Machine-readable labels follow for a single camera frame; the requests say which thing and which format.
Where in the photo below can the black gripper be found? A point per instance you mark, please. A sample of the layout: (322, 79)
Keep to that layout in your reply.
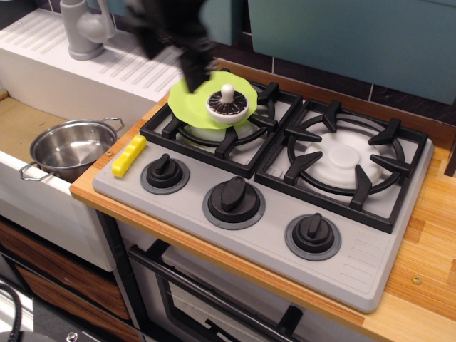
(159, 24)

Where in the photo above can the white brown toy mushroom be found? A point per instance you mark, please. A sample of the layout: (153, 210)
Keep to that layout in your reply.
(227, 106)

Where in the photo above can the yellow toy fry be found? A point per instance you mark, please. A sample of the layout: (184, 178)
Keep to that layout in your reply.
(125, 159)

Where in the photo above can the lime green plastic plate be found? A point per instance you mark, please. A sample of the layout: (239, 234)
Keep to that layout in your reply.
(191, 108)

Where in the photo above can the white toy sink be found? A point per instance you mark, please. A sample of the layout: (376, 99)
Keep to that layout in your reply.
(49, 86)

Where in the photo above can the stainless steel pot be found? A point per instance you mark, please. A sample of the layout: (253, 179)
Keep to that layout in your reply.
(67, 150)

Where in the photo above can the grey toy faucet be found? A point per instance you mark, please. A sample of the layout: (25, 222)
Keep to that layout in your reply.
(86, 32)

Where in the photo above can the white left burner cap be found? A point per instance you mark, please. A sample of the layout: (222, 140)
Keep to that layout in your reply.
(239, 134)

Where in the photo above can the white burner cap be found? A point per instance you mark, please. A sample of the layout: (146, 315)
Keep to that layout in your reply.
(341, 153)
(239, 134)

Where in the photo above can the black left burner grate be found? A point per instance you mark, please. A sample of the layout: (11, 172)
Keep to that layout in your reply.
(274, 107)

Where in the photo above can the black burner grate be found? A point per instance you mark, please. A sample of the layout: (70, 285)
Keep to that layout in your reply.
(274, 107)
(403, 153)

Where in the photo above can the black left stove knob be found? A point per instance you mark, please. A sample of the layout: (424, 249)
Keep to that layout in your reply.
(164, 175)

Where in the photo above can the black stove knob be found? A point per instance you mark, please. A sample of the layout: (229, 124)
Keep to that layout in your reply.
(234, 204)
(313, 237)
(164, 175)

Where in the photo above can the black middle stove knob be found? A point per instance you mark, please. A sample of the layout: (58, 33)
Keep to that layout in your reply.
(234, 204)

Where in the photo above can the white right burner cap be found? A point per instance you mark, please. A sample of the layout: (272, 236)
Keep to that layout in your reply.
(341, 153)

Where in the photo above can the black right burner grate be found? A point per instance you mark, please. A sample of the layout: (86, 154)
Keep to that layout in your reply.
(403, 153)

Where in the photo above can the black right stove knob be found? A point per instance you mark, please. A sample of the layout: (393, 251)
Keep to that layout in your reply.
(313, 237)

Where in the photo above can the wooden drawer front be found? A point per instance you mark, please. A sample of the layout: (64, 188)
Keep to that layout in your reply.
(72, 271)

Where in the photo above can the toy oven door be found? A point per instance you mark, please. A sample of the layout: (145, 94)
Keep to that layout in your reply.
(197, 301)

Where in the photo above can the grey toy stove top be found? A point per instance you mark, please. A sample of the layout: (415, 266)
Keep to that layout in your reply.
(356, 275)

